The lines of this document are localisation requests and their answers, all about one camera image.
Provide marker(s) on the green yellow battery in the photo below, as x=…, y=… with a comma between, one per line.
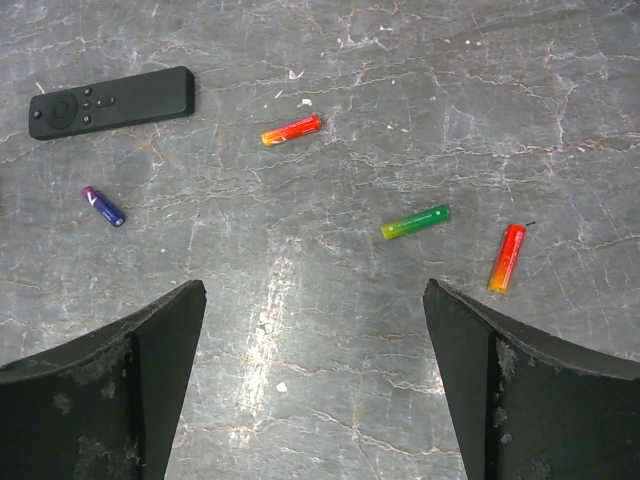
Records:
x=415, y=222

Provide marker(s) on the red yellow battery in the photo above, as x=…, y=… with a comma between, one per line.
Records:
x=507, y=258

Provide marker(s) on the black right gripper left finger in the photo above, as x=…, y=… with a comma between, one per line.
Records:
x=107, y=404

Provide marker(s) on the orange yellow battery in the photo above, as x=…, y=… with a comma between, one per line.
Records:
x=291, y=131

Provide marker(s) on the black remote control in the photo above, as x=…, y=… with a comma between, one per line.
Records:
x=145, y=98

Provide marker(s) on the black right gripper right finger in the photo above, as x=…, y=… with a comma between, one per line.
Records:
x=526, y=404

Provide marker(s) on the purple blue battery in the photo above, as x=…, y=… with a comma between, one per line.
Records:
x=99, y=202

